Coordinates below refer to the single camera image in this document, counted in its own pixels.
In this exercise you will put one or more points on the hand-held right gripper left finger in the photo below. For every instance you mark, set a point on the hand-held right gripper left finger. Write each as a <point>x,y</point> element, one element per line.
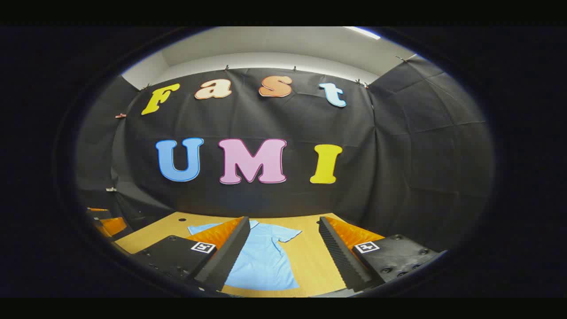
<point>221,261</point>

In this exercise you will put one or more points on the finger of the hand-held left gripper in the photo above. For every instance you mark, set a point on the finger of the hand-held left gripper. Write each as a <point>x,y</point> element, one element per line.
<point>113,225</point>
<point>98,214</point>

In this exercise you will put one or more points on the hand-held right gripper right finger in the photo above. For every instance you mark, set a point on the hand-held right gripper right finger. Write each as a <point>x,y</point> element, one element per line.
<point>343,261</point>

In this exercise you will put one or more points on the light blue T-shirt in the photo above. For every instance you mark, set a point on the light blue T-shirt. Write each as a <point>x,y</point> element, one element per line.
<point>266,261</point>

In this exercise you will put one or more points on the black backdrop cloth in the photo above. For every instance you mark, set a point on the black backdrop cloth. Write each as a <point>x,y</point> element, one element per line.
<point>266,119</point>

